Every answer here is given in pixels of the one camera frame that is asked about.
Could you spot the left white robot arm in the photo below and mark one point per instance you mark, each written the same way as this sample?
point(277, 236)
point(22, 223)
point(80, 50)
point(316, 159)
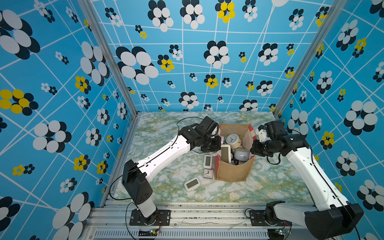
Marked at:
point(137, 176)

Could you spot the grey round clock wire handle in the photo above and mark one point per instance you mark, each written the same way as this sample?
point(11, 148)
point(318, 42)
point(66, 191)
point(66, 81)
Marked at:
point(242, 155)

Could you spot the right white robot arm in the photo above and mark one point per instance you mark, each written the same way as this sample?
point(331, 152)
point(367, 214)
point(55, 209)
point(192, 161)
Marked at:
point(332, 214)

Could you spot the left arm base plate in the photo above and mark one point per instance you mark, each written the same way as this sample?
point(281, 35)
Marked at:
point(158, 218)

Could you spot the small white digital clock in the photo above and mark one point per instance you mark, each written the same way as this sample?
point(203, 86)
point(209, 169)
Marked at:
point(208, 162)

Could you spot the right green circuit board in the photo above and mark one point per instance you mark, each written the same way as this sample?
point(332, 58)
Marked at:
point(276, 234)

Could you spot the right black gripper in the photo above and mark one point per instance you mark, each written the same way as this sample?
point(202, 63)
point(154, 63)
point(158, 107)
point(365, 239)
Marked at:
point(254, 149)

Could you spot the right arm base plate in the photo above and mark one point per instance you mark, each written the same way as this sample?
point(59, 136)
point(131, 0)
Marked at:
point(259, 218)

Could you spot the green circuit board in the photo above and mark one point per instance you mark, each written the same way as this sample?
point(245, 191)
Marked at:
point(276, 234)
point(149, 233)

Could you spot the large white digital clock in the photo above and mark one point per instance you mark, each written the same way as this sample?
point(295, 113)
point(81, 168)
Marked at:
point(226, 155)

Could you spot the lowest white digital clock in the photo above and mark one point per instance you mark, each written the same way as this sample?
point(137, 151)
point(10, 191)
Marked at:
point(192, 184)

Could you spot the blue twin-bell alarm clock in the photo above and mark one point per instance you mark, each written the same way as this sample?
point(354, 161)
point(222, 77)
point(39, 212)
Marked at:
point(234, 141)

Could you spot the small clear square clock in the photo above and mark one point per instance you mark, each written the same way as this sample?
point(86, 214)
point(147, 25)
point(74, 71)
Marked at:
point(208, 174)

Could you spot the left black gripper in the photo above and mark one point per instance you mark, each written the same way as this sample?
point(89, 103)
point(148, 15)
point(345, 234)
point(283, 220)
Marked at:
point(217, 146)

